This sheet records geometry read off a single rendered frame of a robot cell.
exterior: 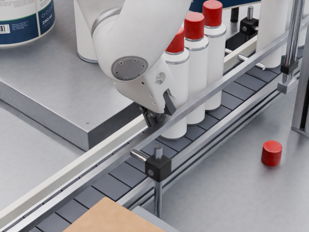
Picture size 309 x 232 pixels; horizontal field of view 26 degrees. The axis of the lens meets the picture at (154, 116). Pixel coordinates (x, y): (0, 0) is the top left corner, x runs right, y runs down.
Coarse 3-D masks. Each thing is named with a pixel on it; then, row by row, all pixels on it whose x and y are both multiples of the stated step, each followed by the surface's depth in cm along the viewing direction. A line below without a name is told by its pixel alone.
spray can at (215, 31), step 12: (216, 0) 111; (204, 12) 110; (216, 12) 110; (204, 24) 111; (216, 24) 111; (216, 36) 111; (216, 48) 113; (216, 60) 114; (216, 72) 116; (216, 96) 119; (216, 108) 121
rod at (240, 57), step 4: (228, 52) 132; (240, 56) 130; (244, 56) 130; (240, 60) 130; (244, 60) 130; (256, 64) 128; (260, 64) 128; (264, 64) 128; (260, 68) 128; (264, 68) 128
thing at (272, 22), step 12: (264, 0) 124; (276, 0) 122; (288, 0) 124; (264, 12) 125; (276, 12) 124; (264, 24) 126; (276, 24) 125; (264, 36) 128; (276, 36) 127; (264, 60) 131; (276, 60) 131
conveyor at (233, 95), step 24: (264, 72) 131; (240, 96) 125; (216, 120) 119; (168, 144) 114; (120, 168) 109; (144, 168) 109; (96, 192) 105; (120, 192) 105; (24, 216) 101; (72, 216) 101
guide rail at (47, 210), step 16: (288, 32) 127; (272, 48) 123; (240, 64) 118; (224, 80) 115; (208, 96) 112; (176, 112) 107; (160, 128) 104; (128, 144) 101; (144, 144) 103; (112, 160) 98; (96, 176) 96; (64, 192) 93; (80, 192) 95; (48, 208) 91; (32, 224) 89
